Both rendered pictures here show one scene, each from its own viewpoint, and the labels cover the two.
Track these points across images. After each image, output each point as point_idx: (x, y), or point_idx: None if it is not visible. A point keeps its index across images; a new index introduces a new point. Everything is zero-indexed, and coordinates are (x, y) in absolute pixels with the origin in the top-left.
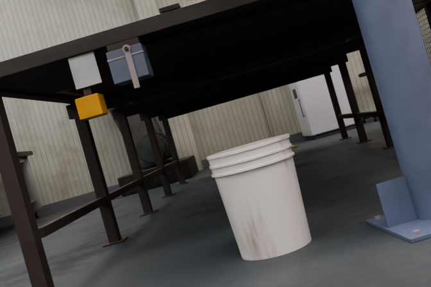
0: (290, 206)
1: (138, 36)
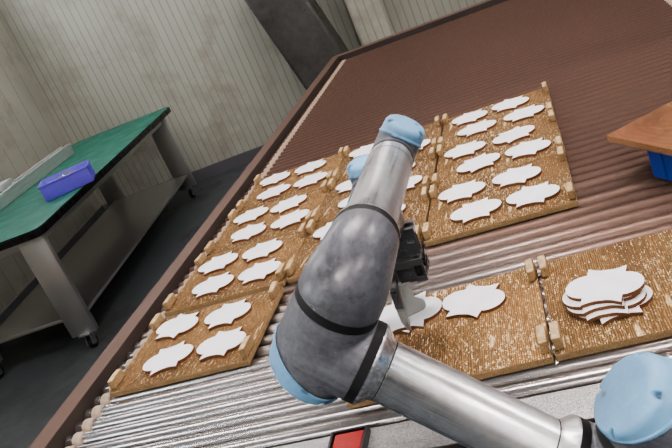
0: None
1: None
